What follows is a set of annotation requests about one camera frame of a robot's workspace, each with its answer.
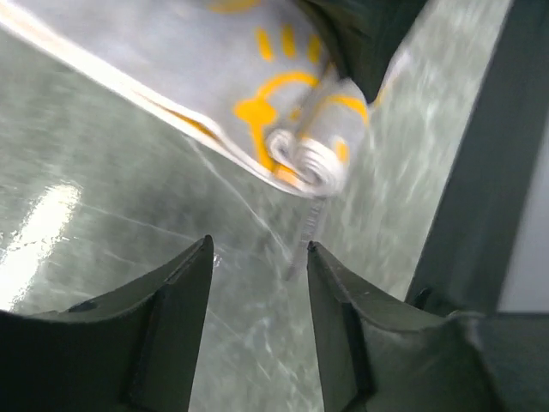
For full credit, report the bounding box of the yellow grey patterned towel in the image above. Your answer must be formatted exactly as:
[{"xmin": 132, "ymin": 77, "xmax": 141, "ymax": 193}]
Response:
[{"xmin": 1, "ymin": 1, "xmax": 411, "ymax": 197}]

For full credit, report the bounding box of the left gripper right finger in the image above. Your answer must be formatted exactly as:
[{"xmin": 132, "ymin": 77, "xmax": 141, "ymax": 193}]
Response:
[{"xmin": 307, "ymin": 242, "xmax": 548, "ymax": 411}]

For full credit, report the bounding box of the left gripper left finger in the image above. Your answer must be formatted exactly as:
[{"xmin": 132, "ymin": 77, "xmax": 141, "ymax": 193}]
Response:
[{"xmin": 1, "ymin": 236, "xmax": 214, "ymax": 411}]

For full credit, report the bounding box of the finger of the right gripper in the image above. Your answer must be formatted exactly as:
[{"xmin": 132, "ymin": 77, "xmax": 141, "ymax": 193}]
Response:
[{"xmin": 296, "ymin": 0, "xmax": 427, "ymax": 103}]

